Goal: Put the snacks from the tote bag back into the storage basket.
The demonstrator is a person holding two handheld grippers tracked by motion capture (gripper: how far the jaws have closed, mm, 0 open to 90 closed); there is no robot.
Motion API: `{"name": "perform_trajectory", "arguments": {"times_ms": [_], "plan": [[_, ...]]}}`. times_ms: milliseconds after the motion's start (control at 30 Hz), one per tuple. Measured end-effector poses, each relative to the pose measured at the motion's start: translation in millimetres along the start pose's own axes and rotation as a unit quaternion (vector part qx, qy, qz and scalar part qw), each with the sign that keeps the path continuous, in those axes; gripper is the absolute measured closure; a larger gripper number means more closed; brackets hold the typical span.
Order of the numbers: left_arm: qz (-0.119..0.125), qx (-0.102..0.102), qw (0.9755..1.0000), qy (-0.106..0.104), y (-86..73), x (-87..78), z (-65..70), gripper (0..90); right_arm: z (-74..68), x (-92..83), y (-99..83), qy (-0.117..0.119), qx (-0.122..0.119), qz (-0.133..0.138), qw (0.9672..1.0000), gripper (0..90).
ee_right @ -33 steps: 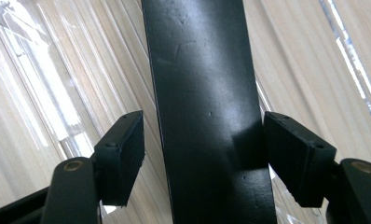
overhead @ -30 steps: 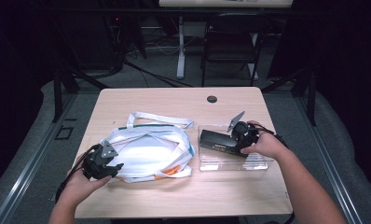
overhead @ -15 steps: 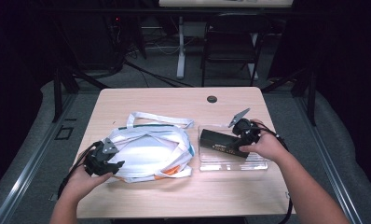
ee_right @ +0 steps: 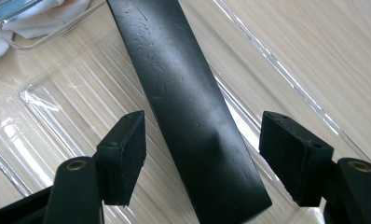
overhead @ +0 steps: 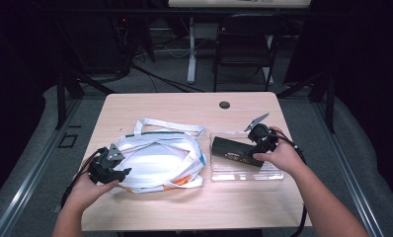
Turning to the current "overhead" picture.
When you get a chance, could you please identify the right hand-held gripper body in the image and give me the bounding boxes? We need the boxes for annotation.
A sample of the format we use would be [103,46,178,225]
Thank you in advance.
[243,112,280,156]

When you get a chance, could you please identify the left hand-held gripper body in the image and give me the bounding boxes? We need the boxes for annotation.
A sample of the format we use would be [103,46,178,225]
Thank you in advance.
[87,142,126,186]

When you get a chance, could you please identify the clear plastic tray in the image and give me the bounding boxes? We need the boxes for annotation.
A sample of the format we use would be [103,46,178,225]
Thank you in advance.
[209,130,285,183]

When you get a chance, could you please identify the long black box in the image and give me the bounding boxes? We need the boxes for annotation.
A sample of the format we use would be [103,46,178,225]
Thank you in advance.
[210,135,267,168]

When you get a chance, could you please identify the white tote bag colour patches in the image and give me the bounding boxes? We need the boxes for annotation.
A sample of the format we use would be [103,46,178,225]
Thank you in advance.
[110,118,207,195]

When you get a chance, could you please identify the person's right hand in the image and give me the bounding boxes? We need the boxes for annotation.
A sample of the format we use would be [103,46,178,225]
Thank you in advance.
[252,125,306,178]

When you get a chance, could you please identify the person's left hand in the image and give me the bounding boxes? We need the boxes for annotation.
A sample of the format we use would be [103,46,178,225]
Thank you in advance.
[63,163,120,214]

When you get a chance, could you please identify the black metal stand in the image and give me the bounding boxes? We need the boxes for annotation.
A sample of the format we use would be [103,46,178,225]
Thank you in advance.
[54,67,118,130]
[276,70,338,134]

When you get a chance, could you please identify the black folding chair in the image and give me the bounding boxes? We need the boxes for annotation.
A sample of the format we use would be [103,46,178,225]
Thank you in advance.
[212,13,287,93]

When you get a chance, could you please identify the white desk leg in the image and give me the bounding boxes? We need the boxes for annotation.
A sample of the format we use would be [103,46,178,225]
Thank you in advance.
[187,16,197,85]

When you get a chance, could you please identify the dark cabinet with red light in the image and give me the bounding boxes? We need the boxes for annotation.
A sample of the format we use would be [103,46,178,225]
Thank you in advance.
[61,13,133,76]

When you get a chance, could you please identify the light background desk top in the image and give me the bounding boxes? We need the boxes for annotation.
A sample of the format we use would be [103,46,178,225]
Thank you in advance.
[168,0,312,9]

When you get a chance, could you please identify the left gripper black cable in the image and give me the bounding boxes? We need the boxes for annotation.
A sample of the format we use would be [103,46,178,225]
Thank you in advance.
[60,146,107,209]

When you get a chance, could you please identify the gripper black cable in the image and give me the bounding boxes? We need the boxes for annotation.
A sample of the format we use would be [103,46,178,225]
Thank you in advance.
[60,146,107,209]
[273,128,309,237]

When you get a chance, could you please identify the aluminium floor rail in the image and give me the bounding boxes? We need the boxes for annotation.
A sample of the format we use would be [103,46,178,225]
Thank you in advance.
[0,98,84,237]
[311,98,387,237]

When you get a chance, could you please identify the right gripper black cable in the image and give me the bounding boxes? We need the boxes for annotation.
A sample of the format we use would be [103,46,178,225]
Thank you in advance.
[273,128,309,237]

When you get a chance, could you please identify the thick black floor cable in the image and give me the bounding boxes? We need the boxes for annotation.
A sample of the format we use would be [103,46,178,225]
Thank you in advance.
[129,63,206,94]

